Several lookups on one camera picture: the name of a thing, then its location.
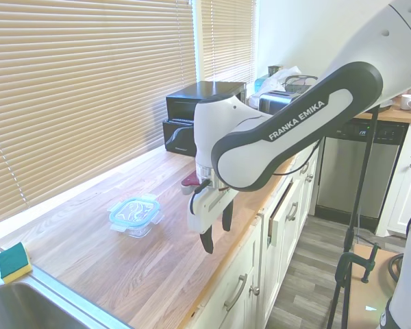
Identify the clear glass food container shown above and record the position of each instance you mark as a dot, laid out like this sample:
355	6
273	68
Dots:
140	231

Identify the brown wooden mounting board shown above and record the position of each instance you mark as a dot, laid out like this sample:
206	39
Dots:
366	298

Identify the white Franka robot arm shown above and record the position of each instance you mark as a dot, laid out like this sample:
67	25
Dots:
294	113

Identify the narrow beige window blind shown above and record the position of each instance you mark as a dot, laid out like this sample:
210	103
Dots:
226	37

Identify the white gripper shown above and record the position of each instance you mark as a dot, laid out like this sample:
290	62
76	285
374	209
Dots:
202	212

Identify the black toaster oven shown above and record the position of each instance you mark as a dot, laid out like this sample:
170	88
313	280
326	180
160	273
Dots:
192	97

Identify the white corner cabinet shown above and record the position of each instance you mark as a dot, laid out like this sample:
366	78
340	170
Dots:
402	181

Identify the white plastic bag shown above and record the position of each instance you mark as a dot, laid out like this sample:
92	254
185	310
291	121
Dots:
277	80

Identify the green clamp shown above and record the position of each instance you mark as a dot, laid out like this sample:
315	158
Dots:
366	264

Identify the red and grey kitchen tool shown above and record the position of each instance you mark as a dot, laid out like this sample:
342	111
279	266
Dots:
190	183

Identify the dark glass jar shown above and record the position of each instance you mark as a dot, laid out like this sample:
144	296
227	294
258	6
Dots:
275	71

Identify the yellow and green sponge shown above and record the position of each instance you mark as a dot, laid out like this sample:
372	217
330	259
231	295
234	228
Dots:
14	262

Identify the stainless steel sink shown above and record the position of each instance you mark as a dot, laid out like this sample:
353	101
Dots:
24	305

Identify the silver toaster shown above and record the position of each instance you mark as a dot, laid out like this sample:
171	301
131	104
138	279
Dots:
275	101

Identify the wide beige window blind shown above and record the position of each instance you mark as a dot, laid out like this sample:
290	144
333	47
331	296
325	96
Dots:
82	92

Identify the black camera stand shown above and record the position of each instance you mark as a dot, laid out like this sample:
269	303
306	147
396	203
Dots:
352	219

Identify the stainless steel dishwasher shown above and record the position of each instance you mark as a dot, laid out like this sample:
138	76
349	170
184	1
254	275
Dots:
356	171

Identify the white kitchen base cabinet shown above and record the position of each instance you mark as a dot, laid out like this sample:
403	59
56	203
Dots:
260	260

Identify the black countertop appliance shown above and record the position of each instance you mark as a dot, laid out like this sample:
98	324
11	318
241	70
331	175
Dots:
178	137

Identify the teal bottle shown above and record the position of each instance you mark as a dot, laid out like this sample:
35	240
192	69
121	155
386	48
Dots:
259	84

